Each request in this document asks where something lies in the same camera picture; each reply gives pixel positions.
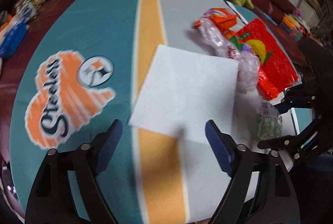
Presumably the red fruit plastic bag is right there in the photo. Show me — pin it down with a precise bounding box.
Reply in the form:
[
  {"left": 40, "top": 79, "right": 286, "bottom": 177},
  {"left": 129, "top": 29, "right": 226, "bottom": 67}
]
[{"left": 223, "top": 18, "right": 299, "bottom": 101}]

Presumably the clear plastic bag red print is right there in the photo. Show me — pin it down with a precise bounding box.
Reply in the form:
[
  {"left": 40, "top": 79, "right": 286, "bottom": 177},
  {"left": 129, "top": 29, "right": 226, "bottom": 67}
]
[{"left": 199, "top": 18, "right": 260, "bottom": 93}]

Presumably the orange snack wrapper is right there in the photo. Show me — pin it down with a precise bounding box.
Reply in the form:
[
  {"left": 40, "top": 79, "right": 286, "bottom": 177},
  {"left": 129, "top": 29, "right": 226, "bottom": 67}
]
[{"left": 193, "top": 8, "right": 239, "bottom": 32}]

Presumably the white paper napkin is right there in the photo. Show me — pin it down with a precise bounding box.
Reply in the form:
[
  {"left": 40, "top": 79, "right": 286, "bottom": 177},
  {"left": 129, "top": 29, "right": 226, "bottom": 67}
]
[{"left": 129, "top": 45, "right": 238, "bottom": 144}]

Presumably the clear barcode wrapper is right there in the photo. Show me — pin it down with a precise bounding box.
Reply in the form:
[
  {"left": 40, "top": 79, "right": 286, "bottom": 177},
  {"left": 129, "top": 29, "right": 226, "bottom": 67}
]
[{"left": 257, "top": 99, "right": 283, "bottom": 140}]

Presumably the colourful toy block pile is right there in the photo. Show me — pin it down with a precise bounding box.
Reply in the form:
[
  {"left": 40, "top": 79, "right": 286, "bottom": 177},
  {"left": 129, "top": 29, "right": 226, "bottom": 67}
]
[{"left": 281, "top": 8, "right": 311, "bottom": 41}]

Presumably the dark red leather sofa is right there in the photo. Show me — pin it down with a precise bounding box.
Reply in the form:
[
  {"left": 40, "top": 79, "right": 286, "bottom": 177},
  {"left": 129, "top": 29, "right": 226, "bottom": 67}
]
[{"left": 1, "top": 0, "right": 308, "bottom": 163}]

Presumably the teal Steelers table cloth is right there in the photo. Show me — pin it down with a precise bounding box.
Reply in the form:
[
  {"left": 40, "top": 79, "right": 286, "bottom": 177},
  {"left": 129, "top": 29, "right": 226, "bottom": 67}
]
[{"left": 10, "top": 0, "right": 260, "bottom": 223}]

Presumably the blue plastic package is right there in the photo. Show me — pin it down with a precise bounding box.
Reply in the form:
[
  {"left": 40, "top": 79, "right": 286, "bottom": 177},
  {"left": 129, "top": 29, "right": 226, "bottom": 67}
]
[{"left": 1, "top": 19, "right": 28, "bottom": 59}]

